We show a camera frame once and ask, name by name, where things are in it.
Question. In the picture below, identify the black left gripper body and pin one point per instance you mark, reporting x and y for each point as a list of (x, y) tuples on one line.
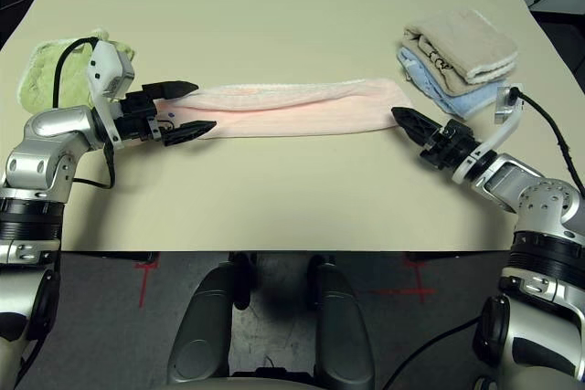
[(137, 116)]

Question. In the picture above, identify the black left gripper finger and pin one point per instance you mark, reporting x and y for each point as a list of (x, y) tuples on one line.
[(185, 132), (171, 90)]

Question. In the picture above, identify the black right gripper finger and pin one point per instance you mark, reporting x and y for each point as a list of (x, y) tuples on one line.
[(418, 136), (416, 120)]

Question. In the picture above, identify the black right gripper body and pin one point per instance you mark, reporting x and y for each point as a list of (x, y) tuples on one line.
[(450, 145)]

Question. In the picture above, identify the pink terry towel with embroidery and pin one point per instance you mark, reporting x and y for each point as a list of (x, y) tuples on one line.
[(297, 111)]

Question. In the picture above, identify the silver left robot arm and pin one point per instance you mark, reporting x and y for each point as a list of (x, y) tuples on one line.
[(50, 127)]

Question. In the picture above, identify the light blue folded towel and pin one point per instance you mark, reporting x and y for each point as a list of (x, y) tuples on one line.
[(457, 100)]

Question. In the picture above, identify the beige folded terry towel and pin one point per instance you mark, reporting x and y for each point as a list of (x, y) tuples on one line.
[(471, 40)]

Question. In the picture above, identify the green terry towel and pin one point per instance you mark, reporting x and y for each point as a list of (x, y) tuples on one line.
[(36, 79)]

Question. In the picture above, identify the grey robot right leg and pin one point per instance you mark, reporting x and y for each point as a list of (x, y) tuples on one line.
[(343, 326)]

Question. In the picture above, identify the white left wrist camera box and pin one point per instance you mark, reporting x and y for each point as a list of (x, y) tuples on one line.
[(103, 66)]

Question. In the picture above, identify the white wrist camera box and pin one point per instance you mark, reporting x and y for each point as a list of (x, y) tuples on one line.
[(103, 66), (503, 107)]

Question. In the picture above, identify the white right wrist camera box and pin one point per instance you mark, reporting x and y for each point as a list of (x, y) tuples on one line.
[(503, 107)]

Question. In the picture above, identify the black table leg bracket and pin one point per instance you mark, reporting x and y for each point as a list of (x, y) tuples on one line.
[(132, 257)]

